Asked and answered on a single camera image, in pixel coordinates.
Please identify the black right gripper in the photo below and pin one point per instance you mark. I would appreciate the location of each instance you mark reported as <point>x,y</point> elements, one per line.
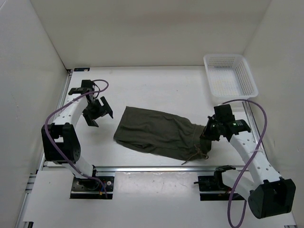
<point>206,134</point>

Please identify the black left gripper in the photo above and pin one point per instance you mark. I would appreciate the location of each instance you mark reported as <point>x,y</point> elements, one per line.
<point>90,120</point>

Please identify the olive green shorts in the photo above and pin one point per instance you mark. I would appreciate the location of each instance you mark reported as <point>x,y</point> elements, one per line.
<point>163,134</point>

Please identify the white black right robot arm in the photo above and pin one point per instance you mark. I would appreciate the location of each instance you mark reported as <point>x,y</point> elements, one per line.
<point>267,193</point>

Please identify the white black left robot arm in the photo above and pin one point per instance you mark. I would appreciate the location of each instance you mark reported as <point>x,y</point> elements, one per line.
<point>60,142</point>

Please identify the dark corner label sticker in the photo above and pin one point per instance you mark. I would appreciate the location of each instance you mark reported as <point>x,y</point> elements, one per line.
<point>81,69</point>

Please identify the white perforated plastic basket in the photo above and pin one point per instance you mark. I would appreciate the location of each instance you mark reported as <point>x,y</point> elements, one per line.
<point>229,77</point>

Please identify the aluminium right side rail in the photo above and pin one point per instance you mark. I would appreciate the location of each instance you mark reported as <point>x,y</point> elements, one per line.
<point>248,108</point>

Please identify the aluminium rail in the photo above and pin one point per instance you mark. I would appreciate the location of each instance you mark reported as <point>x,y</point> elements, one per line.
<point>110,169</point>
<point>248,108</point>
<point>49,132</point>

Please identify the aluminium left side rail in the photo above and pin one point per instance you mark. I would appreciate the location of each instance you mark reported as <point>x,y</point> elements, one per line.
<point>49,132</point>

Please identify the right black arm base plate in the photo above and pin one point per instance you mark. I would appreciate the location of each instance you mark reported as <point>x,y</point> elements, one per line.
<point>210,191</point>

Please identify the aluminium front rail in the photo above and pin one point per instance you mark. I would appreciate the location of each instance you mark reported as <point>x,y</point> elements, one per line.
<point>110,169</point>

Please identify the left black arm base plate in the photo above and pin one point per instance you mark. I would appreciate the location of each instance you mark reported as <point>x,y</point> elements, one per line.
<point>92,189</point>

